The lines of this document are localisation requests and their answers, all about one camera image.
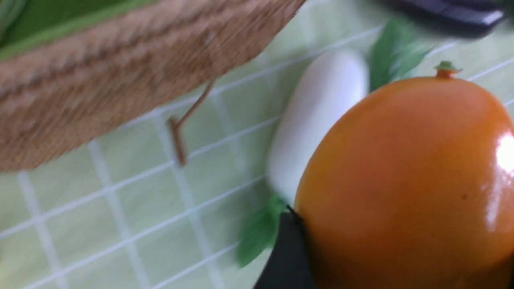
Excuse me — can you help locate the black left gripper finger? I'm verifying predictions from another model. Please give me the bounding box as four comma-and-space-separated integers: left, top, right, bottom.
253, 207, 317, 289

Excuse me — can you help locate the orange toy mango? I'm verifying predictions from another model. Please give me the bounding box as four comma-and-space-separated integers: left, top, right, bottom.
294, 61, 514, 289

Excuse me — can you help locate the white toy radish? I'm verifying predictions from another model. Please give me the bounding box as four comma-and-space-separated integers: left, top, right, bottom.
266, 49, 369, 205

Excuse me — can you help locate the purple toy eggplant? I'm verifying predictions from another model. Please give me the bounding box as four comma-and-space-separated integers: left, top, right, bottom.
382, 0, 506, 39

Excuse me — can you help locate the green checkered tablecloth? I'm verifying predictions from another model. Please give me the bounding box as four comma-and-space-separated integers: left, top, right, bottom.
1, 0, 513, 289

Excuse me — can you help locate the woven wicker basket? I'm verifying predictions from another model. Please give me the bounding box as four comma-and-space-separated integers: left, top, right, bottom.
0, 0, 304, 172

